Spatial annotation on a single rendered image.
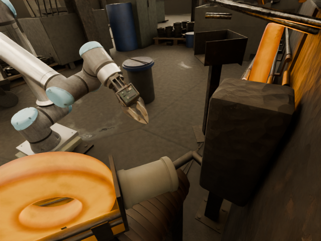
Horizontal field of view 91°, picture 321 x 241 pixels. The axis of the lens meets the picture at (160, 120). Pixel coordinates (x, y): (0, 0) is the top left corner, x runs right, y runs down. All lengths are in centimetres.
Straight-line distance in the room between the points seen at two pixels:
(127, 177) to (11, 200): 13
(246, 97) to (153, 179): 18
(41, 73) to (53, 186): 58
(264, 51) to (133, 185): 35
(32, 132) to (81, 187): 105
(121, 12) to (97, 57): 326
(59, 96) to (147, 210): 49
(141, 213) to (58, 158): 25
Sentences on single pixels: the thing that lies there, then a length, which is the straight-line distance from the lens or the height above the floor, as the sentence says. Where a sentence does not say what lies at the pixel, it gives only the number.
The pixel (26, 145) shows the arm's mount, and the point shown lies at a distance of 151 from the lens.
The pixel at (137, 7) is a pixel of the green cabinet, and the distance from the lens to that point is 397.
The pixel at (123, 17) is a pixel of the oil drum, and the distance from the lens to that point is 390.
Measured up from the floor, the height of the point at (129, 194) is 69.
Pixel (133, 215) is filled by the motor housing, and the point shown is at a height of 53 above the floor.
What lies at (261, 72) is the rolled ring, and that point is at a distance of 40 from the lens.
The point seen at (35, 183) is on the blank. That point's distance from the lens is 22.
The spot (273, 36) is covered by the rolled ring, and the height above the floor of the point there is 83.
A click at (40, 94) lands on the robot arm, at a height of 50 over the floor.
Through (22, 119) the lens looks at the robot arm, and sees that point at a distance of 124.
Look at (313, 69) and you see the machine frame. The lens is 27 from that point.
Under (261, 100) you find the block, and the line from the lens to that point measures 23.
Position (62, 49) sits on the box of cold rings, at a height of 35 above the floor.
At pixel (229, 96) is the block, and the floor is 80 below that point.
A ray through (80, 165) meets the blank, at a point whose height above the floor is 76.
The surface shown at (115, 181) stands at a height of 72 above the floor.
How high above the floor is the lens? 91
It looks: 38 degrees down
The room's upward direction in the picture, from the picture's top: 6 degrees counter-clockwise
